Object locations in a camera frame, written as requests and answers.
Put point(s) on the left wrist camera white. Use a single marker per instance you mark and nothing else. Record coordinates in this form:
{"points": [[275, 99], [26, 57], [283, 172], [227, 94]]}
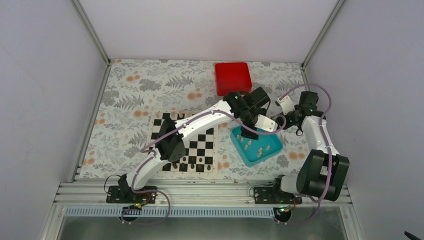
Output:
{"points": [[266, 124]]}

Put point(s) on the black white chessboard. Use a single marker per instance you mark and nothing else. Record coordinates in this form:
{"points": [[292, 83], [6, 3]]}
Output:
{"points": [[204, 144]]}

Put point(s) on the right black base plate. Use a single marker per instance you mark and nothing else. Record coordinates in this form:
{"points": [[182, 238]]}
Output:
{"points": [[266, 195]]}

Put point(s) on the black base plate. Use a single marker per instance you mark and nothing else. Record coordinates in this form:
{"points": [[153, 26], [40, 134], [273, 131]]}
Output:
{"points": [[266, 195], [115, 195]]}

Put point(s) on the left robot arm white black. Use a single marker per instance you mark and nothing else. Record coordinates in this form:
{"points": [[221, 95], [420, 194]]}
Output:
{"points": [[247, 109]]}

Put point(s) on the light chess pieces in tray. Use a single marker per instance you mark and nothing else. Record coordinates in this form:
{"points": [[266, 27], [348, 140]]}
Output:
{"points": [[254, 149]]}

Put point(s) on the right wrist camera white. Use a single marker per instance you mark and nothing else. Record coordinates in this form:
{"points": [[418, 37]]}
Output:
{"points": [[286, 104]]}

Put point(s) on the teal tray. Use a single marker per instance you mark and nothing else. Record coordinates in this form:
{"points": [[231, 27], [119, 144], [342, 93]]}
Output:
{"points": [[250, 163]]}

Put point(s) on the dark chess pieces row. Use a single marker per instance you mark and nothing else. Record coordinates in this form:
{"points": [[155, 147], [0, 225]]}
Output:
{"points": [[193, 164]]}

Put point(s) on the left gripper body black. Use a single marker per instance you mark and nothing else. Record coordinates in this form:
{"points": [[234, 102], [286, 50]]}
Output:
{"points": [[247, 132]]}

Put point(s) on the aluminium rail frame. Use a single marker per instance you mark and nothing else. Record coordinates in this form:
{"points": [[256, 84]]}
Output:
{"points": [[180, 193]]}

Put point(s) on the floral patterned mat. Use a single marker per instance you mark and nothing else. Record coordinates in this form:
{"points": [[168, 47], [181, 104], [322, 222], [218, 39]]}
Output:
{"points": [[136, 87]]}

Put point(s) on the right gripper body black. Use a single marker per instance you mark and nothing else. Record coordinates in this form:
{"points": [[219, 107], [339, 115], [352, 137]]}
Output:
{"points": [[289, 124]]}

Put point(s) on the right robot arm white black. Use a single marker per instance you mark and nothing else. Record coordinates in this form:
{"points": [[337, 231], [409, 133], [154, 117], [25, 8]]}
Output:
{"points": [[324, 170]]}

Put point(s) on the red square box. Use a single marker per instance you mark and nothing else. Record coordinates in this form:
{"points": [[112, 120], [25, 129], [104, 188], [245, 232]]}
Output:
{"points": [[232, 77]]}

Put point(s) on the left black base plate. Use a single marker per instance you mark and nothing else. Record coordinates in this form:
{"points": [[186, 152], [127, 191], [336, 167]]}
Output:
{"points": [[115, 195]]}

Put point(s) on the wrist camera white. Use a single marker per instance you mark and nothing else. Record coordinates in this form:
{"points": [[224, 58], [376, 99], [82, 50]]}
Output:
{"points": [[266, 124], [286, 104]]}

